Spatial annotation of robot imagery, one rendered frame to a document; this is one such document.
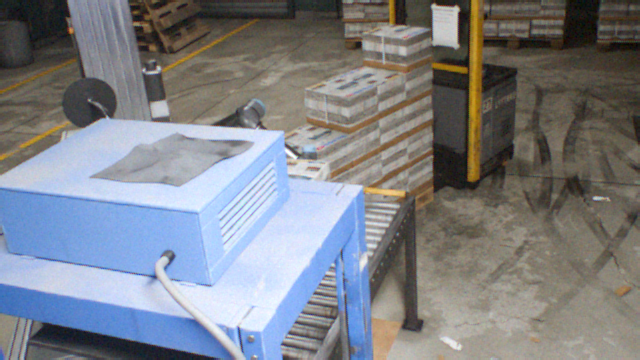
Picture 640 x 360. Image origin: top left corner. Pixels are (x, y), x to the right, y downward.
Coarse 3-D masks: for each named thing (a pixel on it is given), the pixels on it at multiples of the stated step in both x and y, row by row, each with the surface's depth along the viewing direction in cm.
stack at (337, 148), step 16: (400, 112) 449; (304, 128) 433; (320, 128) 430; (368, 128) 429; (384, 128) 441; (400, 128) 453; (304, 144) 409; (320, 144) 407; (336, 144) 409; (352, 144) 421; (368, 144) 433; (400, 144) 457; (320, 160) 403; (336, 160) 413; (352, 160) 425; (368, 160) 436; (384, 160) 450; (400, 160) 462; (336, 176) 418; (352, 176) 428; (368, 176) 441; (400, 176) 468
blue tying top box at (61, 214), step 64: (128, 128) 192; (192, 128) 188; (0, 192) 165; (64, 192) 157; (128, 192) 154; (192, 192) 151; (256, 192) 170; (64, 256) 166; (128, 256) 158; (192, 256) 150
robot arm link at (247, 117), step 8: (240, 112) 358; (248, 112) 356; (256, 112) 359; (240, 120) 357; (248, 120) 354; (256, 120) 355; (256, 128) 354; (264, 128) 357; (288, 144) 359; (288, 152) 357; (296, 152) 358; (312, 160) 364
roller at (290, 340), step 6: (288, 336) 251; (294, 336) 251; (300, 336) 251; (282, 342) 251; (288, 342) 250; (294, 342) 249; (300, 342) 249; (306, 342) 248; (312, 342) 247; (318, 342) 247; (300, 348) 249; (306, 348) 248; (312, 348) 247; (318, 348) 246
